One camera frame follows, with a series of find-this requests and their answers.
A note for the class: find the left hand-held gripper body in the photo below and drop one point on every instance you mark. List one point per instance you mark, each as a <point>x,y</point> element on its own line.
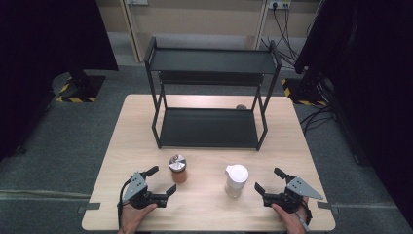
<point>136,185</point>

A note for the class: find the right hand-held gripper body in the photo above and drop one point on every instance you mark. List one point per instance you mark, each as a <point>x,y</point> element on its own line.
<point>300,188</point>

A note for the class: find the orange spice jar silver lid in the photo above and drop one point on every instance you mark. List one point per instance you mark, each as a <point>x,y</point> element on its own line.
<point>178,169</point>

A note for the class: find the clear jar white lid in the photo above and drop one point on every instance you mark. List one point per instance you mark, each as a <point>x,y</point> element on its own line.
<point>236,180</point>

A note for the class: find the black metal two-tier shelf rack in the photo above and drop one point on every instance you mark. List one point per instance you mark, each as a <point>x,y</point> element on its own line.
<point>207,128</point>

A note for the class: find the person's left hand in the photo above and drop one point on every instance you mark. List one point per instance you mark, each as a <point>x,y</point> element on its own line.
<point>131,219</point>

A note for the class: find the person's right hand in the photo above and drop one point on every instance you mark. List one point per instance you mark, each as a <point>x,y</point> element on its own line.
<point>293,222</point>

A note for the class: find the grey tape piece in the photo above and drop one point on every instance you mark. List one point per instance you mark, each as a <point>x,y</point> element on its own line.
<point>89,206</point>
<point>327,207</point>

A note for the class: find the small brown round object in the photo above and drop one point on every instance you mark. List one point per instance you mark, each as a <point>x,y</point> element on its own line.
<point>241,107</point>

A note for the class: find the black stand base striped tape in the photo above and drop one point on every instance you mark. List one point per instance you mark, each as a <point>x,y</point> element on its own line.
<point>308,92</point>
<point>81,87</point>

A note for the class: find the black curtain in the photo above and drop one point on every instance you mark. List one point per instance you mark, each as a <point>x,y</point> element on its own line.
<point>42,65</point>
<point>373,81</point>

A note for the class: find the beige wooden partition frame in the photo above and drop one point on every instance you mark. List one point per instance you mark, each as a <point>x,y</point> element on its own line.
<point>201,19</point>

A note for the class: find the white wall power outlet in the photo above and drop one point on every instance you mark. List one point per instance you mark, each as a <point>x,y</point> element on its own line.
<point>137,2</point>
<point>278,4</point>

